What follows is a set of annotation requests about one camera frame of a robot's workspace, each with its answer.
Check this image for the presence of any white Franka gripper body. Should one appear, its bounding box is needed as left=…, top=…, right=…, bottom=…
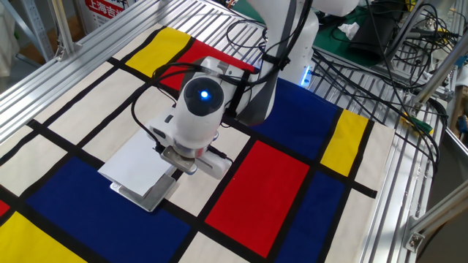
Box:
left=147, top=105, right=233, bottom=180

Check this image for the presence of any white sheet of paper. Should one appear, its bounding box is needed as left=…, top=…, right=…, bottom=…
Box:
left=97, top=126, right=177, bottom=197

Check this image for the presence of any silver digital pocket scale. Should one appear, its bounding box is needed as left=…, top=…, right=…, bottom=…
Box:
left=110, top=172, right=177, bottom=213

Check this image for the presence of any colour block patterned cloth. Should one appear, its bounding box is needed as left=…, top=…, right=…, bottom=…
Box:
left=0, top=26, right=396, bottom=263

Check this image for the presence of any green mat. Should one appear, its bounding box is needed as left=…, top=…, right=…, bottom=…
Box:
left=313, top=6, right=403, bottom=69

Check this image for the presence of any red and white sign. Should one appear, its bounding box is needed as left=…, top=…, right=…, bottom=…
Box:
left=84, top=0, right=127, bottom=20

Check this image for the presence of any crumpled white tissue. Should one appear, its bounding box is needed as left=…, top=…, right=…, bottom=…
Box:
left=337, top=22, right=361, bottom=41

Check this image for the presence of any black bag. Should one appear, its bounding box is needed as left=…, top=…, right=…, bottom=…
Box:
left=346, top=2, right=400, bottom=62

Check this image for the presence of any green and yellow connector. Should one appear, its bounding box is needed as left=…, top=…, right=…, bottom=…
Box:
left=403, top=112, right=434, bottom=135

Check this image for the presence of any grey perforated shelf strut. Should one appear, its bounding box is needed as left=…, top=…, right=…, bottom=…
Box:
left=0, top=0, right=56, bottom=62

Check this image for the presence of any aluminium corner brace beam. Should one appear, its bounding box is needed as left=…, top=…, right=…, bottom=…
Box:
left=403, top=178, right=468, bottom=254

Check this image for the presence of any silver gripper mounted camera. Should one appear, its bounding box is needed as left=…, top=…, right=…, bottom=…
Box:
left=159, top=145, right=199, bottom=175

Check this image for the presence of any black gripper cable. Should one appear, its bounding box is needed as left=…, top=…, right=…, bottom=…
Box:
left=130, top=62, right=235, bottom=154

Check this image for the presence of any aluminium side rail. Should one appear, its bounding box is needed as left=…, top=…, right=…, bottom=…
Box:
left=0, top=0, right=195, bottom=144

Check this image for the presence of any black cable bundle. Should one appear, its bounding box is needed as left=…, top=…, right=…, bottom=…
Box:
left=310, top=0, right=462, bottom=176

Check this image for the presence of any slanted aluminium frame post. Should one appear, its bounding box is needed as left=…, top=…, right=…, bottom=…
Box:
left=412, top=39, right=468, bottom=107

